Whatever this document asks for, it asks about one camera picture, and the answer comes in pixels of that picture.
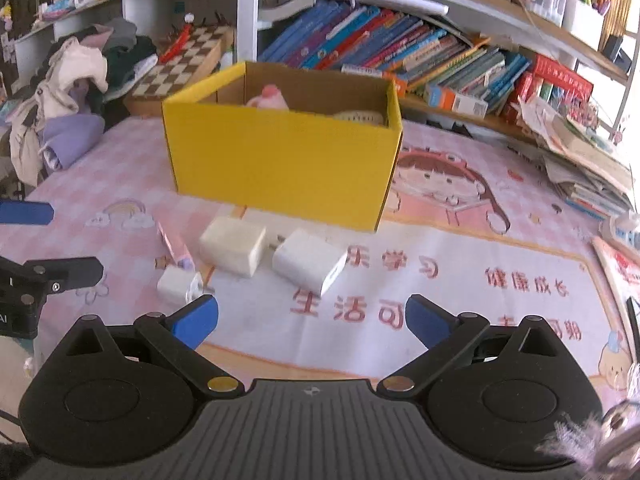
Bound large white charger block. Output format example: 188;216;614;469
271;228;349;297

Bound dark garment pile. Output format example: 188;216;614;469
47;16;161;102

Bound stack of papers and books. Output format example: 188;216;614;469
516;95;637;222

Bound red boxed book set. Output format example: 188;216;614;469
502;54;597;127

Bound purple garment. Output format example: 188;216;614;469
39;112;106;171

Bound row of colourful books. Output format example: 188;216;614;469
257;0;532;117

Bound beige oval item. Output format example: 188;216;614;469
332;110;390;127

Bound pink pen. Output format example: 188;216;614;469
155;220;196;271

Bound yellow cardboard box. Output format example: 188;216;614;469
161;61;404;234

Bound black flat device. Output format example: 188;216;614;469
625;297;640;362

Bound red and white book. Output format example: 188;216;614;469
592;235;640;312

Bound red toy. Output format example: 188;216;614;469
158;11;197;64

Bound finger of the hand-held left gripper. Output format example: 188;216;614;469
0;256;105;306
0;201;55;226

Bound pile of clothes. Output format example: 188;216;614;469
8;37;110;187

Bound white side shelf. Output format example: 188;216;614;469
14;0;240;68

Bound pink printed desk mat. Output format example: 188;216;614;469
0;115;640;411

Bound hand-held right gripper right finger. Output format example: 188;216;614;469
376;294;576;397

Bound pink plush toy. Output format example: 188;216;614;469
245;84;290;111

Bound wooden chessboard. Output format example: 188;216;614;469
125;25;235;116

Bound white storage bins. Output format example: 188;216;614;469
529;0;607;52

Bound cream charger block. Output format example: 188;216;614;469
198;216;269;277

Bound small white charger plug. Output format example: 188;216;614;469
156;265;205;309

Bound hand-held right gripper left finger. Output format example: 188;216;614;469
50;294;246;397

